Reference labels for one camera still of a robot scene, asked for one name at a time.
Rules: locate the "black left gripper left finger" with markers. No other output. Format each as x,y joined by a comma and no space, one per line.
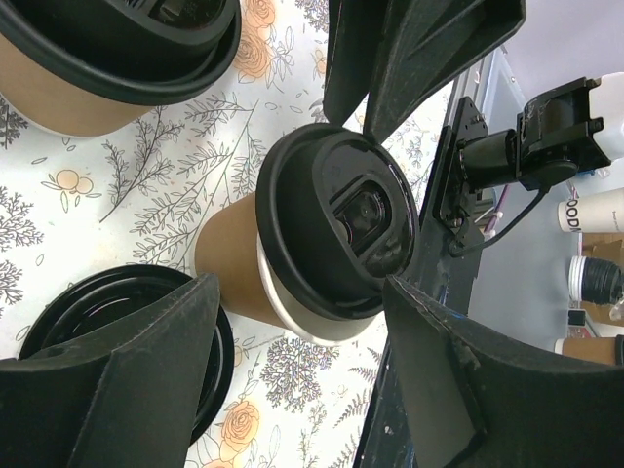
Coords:
124,395

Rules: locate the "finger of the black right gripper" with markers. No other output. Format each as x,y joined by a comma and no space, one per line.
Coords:
357,30
424,45

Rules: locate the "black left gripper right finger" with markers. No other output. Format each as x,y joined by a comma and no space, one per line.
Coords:
539,408

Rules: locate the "brown paper cup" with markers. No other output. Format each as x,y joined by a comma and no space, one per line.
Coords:
56,105
229,246

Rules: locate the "black plastic cup lid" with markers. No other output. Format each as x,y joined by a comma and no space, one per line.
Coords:
145,53

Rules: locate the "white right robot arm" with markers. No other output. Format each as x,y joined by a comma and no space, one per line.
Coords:
570,129

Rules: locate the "stack of black lids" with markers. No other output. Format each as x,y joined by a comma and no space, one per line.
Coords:
117,292

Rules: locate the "floral table mat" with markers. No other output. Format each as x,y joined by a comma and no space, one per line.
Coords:
72,206

